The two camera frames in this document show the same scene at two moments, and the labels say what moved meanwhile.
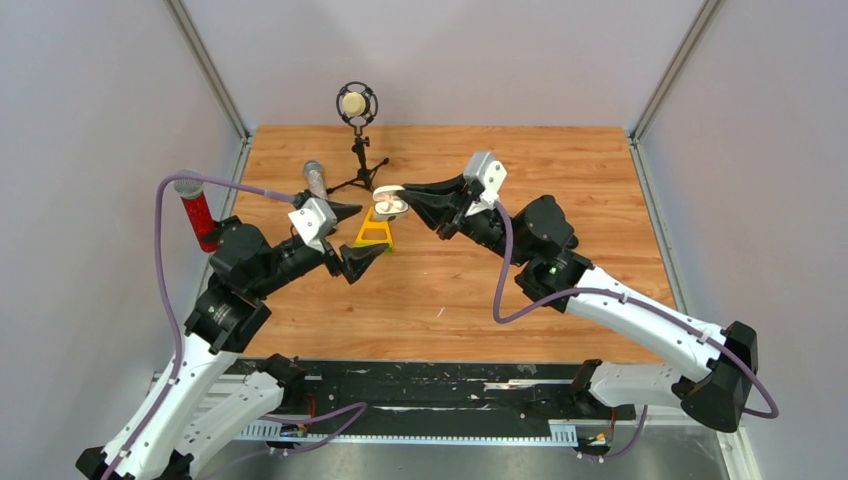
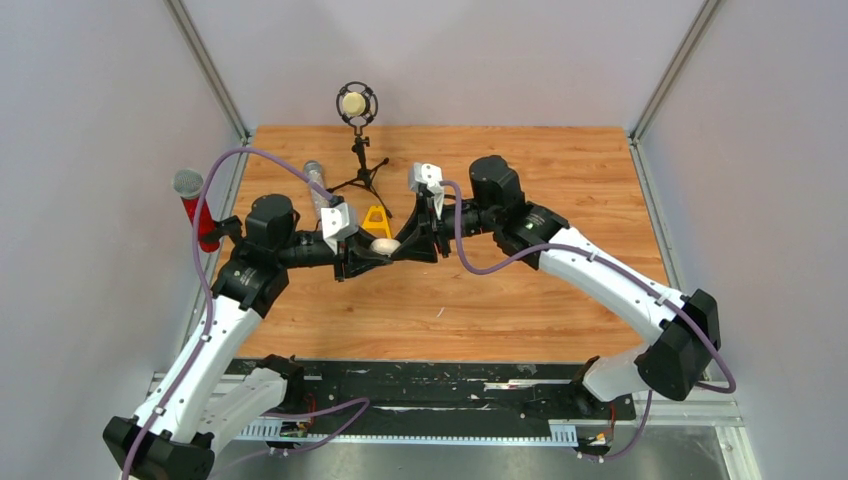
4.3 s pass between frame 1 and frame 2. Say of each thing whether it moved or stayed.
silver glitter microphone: stayed
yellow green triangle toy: stayed
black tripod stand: stayed
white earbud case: moved
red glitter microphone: stayed
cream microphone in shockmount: stayed
